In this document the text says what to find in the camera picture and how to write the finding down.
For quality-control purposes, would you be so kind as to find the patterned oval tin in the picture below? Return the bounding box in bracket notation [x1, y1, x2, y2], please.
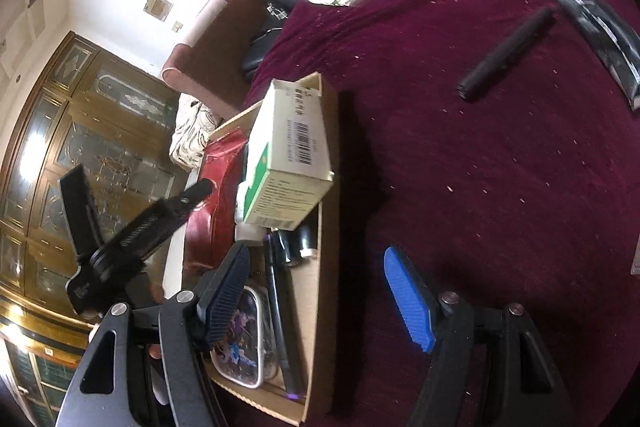
[210, 284, 281, 389]

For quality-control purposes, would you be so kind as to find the white green carton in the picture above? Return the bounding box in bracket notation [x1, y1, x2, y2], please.
[235, 79, 335, 230]

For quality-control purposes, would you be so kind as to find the brown armchair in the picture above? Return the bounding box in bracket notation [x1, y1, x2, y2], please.
[161, 0, 271, 120]

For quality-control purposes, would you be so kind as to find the brown cardboard box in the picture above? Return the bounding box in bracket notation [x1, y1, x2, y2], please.
[200, 73, 341, 425]

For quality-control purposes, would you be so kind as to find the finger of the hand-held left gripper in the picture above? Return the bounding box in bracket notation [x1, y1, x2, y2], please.
[92, 181, 213, 268]
[59, 164, 106, 258]

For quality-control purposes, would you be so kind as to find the black crinkly packet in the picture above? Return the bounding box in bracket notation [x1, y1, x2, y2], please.
[549, 0, 640, 112]

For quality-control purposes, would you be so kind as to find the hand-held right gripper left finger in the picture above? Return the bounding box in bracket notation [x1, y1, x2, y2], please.
[54, 243, 251, 427]

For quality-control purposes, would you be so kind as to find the wooden glass door cabinet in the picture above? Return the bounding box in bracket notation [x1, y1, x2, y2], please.
[0, 31, 201, 427]

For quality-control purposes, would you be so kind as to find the beige patterned blanket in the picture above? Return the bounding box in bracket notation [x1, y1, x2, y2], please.
[169, 94, 223, 172]

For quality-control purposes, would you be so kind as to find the red pouch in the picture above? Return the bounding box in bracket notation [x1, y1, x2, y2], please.
[182, 129, 248, 270]

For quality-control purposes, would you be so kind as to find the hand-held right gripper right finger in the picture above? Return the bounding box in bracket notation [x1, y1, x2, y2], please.
[383, 246, 576, 427]

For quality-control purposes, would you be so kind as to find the matte black tube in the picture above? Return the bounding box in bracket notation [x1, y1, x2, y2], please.
[456, 7, 557, 102]

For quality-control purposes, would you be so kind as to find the small wall frame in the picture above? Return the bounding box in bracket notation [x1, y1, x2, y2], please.
[143, 0, 173, 22]

